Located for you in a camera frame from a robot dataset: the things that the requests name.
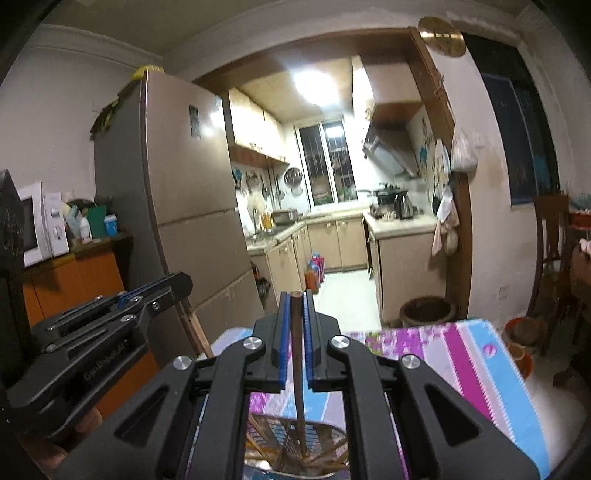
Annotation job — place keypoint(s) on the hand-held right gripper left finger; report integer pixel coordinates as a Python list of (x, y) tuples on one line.
[(285, 344)]

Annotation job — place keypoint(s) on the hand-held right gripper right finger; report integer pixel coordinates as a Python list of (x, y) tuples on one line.
[(308, 344)]

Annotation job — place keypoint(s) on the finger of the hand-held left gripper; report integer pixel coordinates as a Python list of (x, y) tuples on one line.
[(171, 286), (115, 330)]

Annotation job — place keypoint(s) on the wooden chopstick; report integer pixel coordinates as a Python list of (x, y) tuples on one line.
[(259, 434), (330, 454), (298, 369), (196, 327)]

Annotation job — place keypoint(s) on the blue perforated utensil holder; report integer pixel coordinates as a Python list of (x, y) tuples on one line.
[(319, 430)]

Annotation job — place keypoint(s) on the person's left hand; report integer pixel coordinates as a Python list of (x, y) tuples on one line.
[(85, 424)]

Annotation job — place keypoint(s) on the orange wooden cabinet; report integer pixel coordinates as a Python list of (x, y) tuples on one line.
[(92, 272)]

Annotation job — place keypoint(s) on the oil bottles on floor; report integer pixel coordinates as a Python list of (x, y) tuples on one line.
[(315, 272)]

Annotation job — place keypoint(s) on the blue cup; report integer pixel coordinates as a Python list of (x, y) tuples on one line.
[(111, 225)]

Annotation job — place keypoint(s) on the grey refrigerator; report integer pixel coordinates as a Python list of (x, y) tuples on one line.
[(175, 194)]

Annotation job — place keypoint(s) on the beige kitchen base cabinets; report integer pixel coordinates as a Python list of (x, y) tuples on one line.
[(323, 249)]

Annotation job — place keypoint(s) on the green container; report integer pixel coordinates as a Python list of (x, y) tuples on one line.
[(96, 221)]

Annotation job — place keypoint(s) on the white bottle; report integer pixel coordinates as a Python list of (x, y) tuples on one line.
[(84, 229)]

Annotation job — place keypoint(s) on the brown ceramic jar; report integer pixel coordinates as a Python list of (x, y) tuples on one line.
[(425, 311)]

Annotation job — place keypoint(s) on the white microwave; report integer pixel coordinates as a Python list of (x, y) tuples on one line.
[(41, 226)]

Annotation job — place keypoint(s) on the metal pot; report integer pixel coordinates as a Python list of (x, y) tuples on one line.
[(284, 216)]

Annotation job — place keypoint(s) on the floral striped tablecloth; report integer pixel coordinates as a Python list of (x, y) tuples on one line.
[(461, 360)]

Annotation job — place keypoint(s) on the round metal colander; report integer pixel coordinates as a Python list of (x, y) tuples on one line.
[(292, 177)]

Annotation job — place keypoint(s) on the dark refrigerator sticker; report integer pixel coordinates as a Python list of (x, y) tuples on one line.
[(195, 121)]

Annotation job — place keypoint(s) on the metal kettle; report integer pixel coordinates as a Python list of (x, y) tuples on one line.
[(404, 205)]

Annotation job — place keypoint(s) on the black wok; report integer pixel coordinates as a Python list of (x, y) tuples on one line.
[(388, 191)]

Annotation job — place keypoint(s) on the barred kitchen window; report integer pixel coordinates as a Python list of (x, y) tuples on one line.
[(328, 161)]

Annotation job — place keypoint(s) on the hanging cloth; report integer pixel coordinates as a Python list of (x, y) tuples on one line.
[(445, 221)]

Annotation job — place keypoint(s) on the green bundle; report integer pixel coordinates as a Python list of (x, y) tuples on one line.
[(108, 113)]

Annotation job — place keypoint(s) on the metal range hood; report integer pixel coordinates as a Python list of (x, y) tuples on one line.
[(390, 147)]

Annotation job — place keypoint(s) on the yellow bag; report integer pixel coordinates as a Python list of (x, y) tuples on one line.
[(147, 71)]

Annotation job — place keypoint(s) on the orange bucket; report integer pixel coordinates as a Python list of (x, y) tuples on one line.
[(524, 332)]

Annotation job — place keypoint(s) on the white plastic bag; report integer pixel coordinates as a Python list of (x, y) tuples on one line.
[(461, 150)]

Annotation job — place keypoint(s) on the ceiling light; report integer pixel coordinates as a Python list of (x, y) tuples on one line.
[(318, 85)]

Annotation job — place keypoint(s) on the wooden chair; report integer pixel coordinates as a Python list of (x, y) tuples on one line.
[(549, 249)]

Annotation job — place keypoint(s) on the dark wooden side table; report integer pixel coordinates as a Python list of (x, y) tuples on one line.
[(582, 281)]

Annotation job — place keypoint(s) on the pink cloth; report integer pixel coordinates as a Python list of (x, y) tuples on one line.
[(585, 244)]

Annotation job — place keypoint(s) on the dark curtained window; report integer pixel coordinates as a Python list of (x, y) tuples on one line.
[(517, 129)]

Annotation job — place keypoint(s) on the wooden door frame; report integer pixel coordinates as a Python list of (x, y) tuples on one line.
[(463, 258)]

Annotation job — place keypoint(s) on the long kitchen wall cabinet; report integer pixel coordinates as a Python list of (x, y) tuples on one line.
[(254, 129)]

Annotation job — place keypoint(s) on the low wall socket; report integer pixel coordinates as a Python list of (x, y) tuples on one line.
[(503, 291)]

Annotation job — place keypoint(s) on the colourful wall sticker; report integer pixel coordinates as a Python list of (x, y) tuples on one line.
[(429, 152)]

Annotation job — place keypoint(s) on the white light switch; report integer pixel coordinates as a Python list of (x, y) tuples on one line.
[(478, 138)]

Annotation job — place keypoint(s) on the golden wall clock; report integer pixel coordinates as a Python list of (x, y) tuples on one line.
[(441, 34)]

